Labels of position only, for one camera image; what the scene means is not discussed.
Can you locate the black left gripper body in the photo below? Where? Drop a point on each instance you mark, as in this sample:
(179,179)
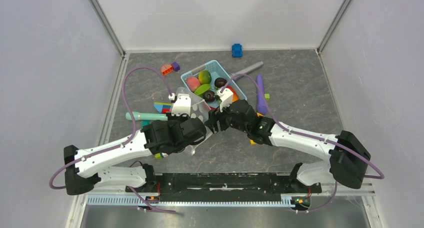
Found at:
(173,120)

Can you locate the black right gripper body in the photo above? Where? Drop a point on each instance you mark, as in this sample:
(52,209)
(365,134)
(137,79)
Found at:
(226,120)

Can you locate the clear polka dot zip bag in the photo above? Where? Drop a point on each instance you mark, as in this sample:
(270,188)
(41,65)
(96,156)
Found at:
(199,107)

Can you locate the orange red toy fruit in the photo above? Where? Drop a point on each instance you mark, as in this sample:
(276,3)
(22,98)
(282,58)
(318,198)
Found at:
(235,95)

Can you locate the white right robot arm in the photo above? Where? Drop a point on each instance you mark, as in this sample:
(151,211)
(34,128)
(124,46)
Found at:
(342,157)

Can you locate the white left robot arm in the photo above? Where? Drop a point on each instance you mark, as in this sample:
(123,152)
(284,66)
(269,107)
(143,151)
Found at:
(87,169)

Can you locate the purple toy microphone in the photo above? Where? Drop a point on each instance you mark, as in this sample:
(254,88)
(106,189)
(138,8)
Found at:
(261,102)

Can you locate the dark toy mangosteen lower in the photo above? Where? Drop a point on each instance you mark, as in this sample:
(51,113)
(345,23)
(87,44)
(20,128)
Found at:
(209,96)

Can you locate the dark toy mangosteen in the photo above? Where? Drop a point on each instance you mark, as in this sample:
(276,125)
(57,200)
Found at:
(209,96)
(219,82)

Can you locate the multicolour brick stack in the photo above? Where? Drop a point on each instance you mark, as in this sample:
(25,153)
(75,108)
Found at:
(162,107)

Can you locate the green toy pea pod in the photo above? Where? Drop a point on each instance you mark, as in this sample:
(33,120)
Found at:
(202,89)

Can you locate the green white brick block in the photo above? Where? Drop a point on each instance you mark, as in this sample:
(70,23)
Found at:
(160,155)

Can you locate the dark toy mangosteen upper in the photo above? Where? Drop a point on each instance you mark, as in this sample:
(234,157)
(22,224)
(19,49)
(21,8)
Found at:
(219,82)

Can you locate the teal small block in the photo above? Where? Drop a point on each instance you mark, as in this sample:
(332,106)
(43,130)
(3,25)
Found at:
(145,123)

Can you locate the pink toy peach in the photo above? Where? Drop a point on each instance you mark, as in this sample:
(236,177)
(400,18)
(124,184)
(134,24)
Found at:
(193,83)

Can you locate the green orange toy mango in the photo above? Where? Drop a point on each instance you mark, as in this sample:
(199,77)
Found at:
(204,77)

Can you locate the mint green toy microphone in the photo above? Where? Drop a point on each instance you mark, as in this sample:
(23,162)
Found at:
(138,116)

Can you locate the light blue plastic basket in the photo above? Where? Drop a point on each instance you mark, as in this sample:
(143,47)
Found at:
(216,71)

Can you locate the orange toy brick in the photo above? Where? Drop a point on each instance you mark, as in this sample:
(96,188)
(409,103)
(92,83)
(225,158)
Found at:
(166,69)

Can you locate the blue toy brick car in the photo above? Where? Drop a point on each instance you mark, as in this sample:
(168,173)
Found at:
(237,50)

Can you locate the purple toy brick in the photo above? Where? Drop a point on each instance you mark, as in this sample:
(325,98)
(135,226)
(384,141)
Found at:
(175,66)

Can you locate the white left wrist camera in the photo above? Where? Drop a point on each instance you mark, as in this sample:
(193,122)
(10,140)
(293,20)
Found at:
(181,104)

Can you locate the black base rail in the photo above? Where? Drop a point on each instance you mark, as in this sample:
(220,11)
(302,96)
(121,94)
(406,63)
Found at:
(226,187)

